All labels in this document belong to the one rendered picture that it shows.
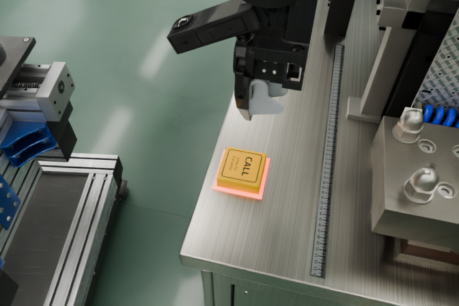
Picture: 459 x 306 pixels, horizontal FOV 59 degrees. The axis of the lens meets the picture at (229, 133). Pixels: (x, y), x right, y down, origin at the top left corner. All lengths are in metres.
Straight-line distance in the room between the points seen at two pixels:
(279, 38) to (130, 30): 2.20
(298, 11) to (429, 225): 0.30
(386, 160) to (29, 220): 1.27
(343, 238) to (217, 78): 1.66
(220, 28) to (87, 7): 2.49
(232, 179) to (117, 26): 2.11
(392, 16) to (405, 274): 0.37
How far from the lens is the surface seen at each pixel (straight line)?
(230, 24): 0.44
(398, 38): 0.69
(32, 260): 1.50
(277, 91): 0.55
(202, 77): 2.21
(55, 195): 1.60
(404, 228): 0.56
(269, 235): 0.62
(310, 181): 0.68
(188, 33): 0.46
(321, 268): 0.61
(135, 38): 2.54
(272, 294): 0.67
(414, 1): 0.65
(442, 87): 0.65
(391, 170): 0.56
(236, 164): 0.66
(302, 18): 0.43
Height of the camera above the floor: 1.46
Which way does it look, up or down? 49 degrees down
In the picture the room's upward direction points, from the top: straight up
